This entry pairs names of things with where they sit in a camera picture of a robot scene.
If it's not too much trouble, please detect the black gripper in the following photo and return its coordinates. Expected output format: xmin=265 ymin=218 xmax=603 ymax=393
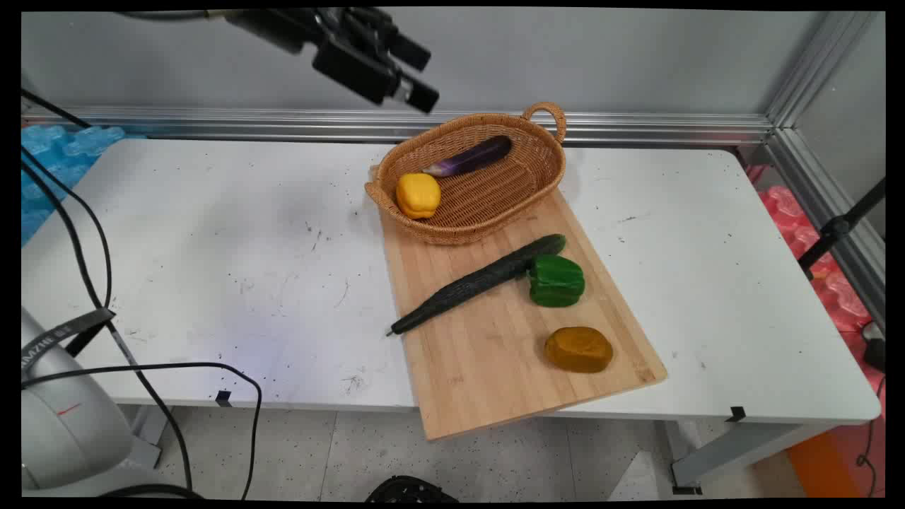
xmin=313 ymin=8 xmax=440 ymax=115

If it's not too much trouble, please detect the orange-brown potato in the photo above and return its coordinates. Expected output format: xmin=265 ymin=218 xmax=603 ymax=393
xmin=544 ymin=327 xmax=614 ymax=374

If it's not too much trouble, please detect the purple toy eggplant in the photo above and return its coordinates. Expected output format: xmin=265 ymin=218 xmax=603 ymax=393
xmin=422 ymin=135 xmax=513 ymax=178

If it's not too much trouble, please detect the yellow toy bell pepper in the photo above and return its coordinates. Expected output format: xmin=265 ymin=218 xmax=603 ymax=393
xmin=395 ymin=172 xmax=442 ymax=220

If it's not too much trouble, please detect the woven wicker basket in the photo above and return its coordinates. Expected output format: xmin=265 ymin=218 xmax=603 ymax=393
xmin=364 ymin=102 xmax=568 ymax=247

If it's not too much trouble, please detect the dark green toy cucumber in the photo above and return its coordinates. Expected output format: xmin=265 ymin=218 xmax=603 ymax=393
xmin=386 ymin=234 xmax=567 ymax=337

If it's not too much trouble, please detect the green toy bell pepper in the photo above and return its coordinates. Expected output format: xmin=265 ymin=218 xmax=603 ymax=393
xmin=529 ymin=254 xmax=586 ymax=308

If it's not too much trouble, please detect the bamboo cutting board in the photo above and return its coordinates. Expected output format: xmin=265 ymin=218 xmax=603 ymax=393
xmin=369 ymin=166 xmax=669 ymax=443

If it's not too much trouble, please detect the blue foam floor mat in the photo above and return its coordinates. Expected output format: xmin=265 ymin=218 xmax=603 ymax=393
xmin=21 ymin=125 xmax=146 ymax=245

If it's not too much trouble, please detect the black round floor object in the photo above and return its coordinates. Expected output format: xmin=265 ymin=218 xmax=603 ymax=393
xmin=366 ymin=475 xmax=460 ymax=503

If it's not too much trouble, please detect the grey metal table leg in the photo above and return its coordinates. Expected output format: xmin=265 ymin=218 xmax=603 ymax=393
xmin=668 ymin=421 xmax=839 ymax=496
xmin=131 ymin=404 xmax=170 ymax=467

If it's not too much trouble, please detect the black tripod stand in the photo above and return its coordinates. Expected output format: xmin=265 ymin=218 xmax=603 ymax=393
xmin=798 ymin=177 xmax=886 ymax=280

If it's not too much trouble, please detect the pink foam floor mat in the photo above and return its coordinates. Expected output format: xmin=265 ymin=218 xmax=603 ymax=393
xmin=746 ymin=164 xmax=886 ymax=397

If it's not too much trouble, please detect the black tripod foot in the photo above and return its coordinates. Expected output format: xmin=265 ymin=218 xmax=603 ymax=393
xmin=863 ymin=322 xmax=886 ymax=372

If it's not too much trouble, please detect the horizontal aluminium frame rail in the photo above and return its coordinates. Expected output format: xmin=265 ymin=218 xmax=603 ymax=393
xmin=21 ymin=106 xmax=775 ymax=148

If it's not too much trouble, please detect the long black cable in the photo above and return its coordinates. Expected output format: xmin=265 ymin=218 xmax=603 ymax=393
xmin=21 ymin=145 xmax=195 ymax=492

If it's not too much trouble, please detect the upright aluminium frame post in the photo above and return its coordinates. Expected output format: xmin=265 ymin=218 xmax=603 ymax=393
xmin=767 ymin=11 xmax=846 ymax=128

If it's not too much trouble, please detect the black printed velcro strap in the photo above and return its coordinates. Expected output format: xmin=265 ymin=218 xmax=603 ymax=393
xmin=21 ymin=308 xmax=117 ymax=370

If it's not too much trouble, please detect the slanted aluminium frame rail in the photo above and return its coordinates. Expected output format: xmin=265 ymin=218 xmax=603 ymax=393
xmin=764 ymin=127 xmax=886 ymax=333

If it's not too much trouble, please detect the thin black floor cable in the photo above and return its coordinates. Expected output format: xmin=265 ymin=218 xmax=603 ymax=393
xmin=854 ymin=375 xmax=886 ymax=496

